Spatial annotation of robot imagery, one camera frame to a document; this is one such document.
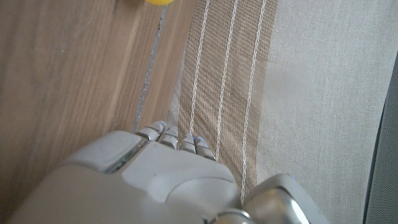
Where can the grey tape outline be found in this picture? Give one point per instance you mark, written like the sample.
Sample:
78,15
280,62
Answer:
149,71

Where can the yellow toy lemon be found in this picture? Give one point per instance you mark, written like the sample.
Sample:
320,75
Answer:
160,2

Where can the beige striped cloth backdrop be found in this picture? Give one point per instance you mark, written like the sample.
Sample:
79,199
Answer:
311,93

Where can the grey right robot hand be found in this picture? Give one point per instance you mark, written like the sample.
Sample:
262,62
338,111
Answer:
161,186

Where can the grey perforated panel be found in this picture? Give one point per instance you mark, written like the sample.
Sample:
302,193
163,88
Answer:
385,171

